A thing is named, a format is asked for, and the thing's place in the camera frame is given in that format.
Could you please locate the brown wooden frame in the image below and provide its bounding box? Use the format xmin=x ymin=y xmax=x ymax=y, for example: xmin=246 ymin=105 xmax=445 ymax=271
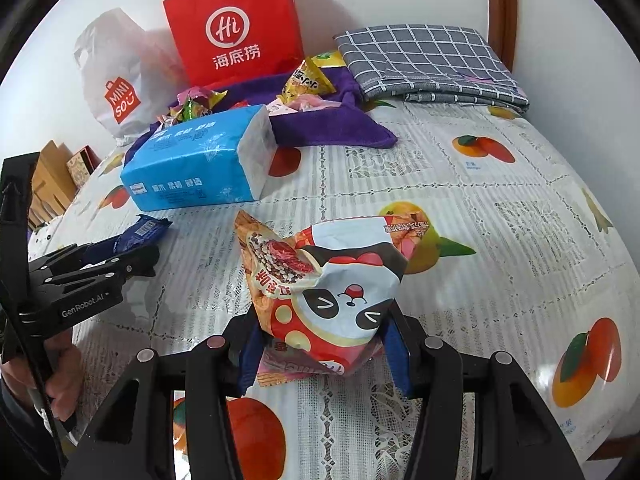
xmin=487 ymin=0 xmax=518 ymax=73

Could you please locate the red paper bag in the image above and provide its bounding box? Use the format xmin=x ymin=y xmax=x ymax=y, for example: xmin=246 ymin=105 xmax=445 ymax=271
xmin=162 ymin=0 xmax=306 ymax=88

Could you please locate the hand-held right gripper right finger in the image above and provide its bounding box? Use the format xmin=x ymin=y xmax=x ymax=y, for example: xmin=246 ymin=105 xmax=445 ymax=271
xmin=377 ymin=305 xmax=583 ymax=480

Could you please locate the blue tissue pack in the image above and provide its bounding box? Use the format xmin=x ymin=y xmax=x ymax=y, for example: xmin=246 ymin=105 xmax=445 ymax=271
xmin=120 ymin=105 xmax=277 ymax=212

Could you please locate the person's left forearm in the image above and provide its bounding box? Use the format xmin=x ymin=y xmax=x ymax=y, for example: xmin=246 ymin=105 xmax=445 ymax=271
xmin=0 ymin=375 xmax=66 ymax=480

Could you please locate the grey checked folded cloth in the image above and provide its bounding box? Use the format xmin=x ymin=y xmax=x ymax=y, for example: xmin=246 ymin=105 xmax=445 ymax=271
xmin=333 ymin=24 xmax=530 ymax=115

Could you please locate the orange red snack bag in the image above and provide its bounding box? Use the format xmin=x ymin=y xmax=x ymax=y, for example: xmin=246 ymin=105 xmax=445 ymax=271
xmin=234 ymin=209 xmax=321 ymax=388

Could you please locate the yellow brown snack packet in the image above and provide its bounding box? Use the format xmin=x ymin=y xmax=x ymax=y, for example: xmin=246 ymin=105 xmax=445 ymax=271
xmin=278 ymin=58 xmax=337 ymax=101

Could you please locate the patterned brown box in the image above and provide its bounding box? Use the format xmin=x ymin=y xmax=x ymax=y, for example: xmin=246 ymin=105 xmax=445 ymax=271
xmin=66 ymin=146 xmax=103 ymax=191

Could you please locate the green triangular snack packet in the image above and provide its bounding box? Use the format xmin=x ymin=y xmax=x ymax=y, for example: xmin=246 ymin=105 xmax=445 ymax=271
xmin=172 ymin=99 xmax=213 ymax=123

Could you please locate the purple towel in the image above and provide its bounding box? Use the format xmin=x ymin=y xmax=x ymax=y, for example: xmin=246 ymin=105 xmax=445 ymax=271
xmin=125 ymin=67 xmax=398 ymax=166

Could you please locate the panda print snack bag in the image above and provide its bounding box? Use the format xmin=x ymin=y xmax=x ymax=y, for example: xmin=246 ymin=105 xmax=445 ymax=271
xmin=292 ymin=215 xmax=433 ymax=378

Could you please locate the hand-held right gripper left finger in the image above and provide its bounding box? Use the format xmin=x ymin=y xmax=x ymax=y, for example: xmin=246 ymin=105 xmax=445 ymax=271
xmin=62 ymin=310 xmax=263 ymax=480

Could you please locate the dark blue snack packet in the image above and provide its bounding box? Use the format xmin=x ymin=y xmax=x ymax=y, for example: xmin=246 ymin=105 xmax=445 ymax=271
xmin=82 ymin=214 xmax=172 ymax=263

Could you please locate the pink yellow-ended snack packet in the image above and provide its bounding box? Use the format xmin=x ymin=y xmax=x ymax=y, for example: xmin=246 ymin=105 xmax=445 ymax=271
xmin=177 ymin=86 xmax=228 ymax=110

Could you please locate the plain cardboard box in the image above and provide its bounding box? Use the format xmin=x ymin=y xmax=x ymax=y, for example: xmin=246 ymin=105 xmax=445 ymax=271
xmin=27 ymin=141 xmax=78 ymax=231

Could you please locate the person's left hand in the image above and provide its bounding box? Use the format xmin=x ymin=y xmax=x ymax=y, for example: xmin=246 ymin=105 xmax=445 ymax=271
xmin=44 ymin=332 xmax=84 ymax=422

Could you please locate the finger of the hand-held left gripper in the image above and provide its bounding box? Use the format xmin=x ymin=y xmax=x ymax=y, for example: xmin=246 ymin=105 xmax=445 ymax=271
xmin=29 ymin=243 xmax=119 ymax=277
xmin=42 ymin=247 xmax=161 ymax=297

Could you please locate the yellow green snack packet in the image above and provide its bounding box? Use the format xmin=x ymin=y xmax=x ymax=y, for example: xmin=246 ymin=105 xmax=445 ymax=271
xmin=310 ymin=50 xmax=347 ymax=68

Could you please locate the pale pink snack packet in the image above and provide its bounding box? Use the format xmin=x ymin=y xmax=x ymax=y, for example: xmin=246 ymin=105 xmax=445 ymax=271
xmin=267 ymin=95 xmax=346 ymax=117

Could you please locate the white plastic shopping bag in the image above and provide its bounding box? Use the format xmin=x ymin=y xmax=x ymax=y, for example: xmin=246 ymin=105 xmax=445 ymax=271
xmin=74 ymin=7 xmax=188 ymax=143

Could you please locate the fruit print tablecloth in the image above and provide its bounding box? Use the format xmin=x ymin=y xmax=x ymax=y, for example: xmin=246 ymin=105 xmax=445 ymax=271
xmin=27 ymin=95 xmax=636 ymax=480

